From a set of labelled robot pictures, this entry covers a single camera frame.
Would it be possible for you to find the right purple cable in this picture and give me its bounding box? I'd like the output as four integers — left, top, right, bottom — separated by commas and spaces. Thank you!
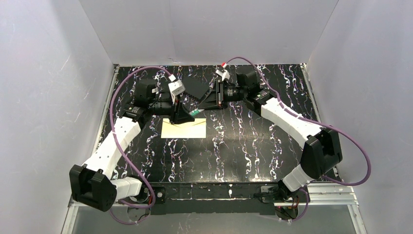
225, 57, 372, 223

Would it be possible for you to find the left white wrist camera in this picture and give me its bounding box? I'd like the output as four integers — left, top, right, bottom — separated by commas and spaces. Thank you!
168, 75, 185, 103

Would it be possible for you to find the black ribbed block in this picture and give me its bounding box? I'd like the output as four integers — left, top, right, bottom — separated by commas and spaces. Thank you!
182, 77, 209, 99

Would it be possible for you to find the cream paper envelope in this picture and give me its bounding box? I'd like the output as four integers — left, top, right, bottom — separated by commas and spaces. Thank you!
161, 118, 207, 138

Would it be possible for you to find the green glue stick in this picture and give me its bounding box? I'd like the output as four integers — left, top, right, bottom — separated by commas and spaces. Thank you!
190, 109, 204, 117

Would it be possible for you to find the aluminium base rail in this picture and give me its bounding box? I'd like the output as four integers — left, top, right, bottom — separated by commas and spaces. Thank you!
62, 182, 366, 234

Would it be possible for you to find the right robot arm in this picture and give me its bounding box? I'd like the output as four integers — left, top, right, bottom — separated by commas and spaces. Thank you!
198, 69, 342, 202

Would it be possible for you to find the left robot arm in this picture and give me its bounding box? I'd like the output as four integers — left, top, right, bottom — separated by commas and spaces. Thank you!
69, 78, 195, 212

